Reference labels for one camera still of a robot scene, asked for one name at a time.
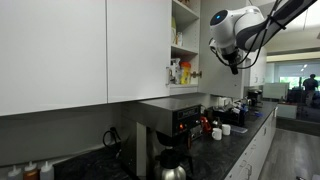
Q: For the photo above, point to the black condiment organizer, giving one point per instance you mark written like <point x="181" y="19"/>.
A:
<point x="233" y="116"/>

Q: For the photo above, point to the steel commercial coffeemaker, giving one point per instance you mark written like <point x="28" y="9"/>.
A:
<point x="150" y="126"/>

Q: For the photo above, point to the yellow container in cabinet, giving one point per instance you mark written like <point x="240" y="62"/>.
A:
<point x="185" y="72"/>

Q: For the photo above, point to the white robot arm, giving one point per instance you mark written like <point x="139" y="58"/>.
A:
<point x="248" y="30"/>

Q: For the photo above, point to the steel coffee carafe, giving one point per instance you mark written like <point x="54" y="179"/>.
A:
<point x="169" y="167"/>

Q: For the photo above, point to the person in dark clothes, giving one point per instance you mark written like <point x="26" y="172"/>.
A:
<point x="310" y="85"/>

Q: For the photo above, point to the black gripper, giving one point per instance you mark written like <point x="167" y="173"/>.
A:
<point x="233" y="58"/>

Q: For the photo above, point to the black coffee machine far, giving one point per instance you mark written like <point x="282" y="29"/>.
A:
<point x="255" y="96"/>

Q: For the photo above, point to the white lower cabinet drawers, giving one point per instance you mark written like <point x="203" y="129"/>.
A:
<point x="250" y="163"/>

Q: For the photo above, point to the orange handle coffee pot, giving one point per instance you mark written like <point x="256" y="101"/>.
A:
<point x="205" y="125"/>

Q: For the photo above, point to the white cabinet door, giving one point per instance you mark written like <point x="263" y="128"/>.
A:
<point x="217" y="79"/>
<point x="52" y="54"/>
<point x="138" y="48"/>

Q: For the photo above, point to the brown squeeze bottle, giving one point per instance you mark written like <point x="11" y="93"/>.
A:
<point x="31" y="172"/>

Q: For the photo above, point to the white squeeze bottle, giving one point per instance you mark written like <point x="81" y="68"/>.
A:
<point x="47" y="172"/>
<point x="15" y="174"/>

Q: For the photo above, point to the metal left door handle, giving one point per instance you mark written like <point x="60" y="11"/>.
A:
<point x="167" y="76"/>

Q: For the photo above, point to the white mug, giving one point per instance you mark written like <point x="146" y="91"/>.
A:
<point x="226" y="129"/>
<point x="217" y="134"/>

